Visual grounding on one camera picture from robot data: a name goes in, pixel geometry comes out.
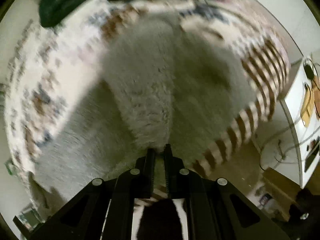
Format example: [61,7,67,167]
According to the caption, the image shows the grey fleece pants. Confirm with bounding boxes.
[31,14,255,199]

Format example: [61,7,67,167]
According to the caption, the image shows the white bedside table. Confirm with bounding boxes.
[277,55,319,188]

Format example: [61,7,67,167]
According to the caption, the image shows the floral bed blanket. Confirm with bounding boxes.
[4,0,291,180]

